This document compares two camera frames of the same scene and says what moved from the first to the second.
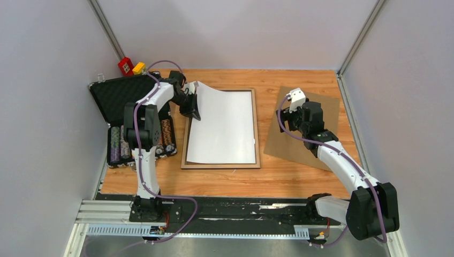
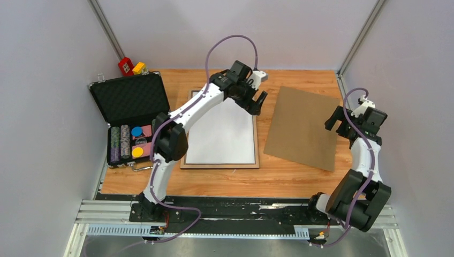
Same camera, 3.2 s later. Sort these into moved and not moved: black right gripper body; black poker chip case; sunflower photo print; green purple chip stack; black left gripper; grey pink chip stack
Moved: black left gripper; black right gripper body
Not moved: green purple chip stack; grey pink chip stack; black poker chip case; sunflower photo print
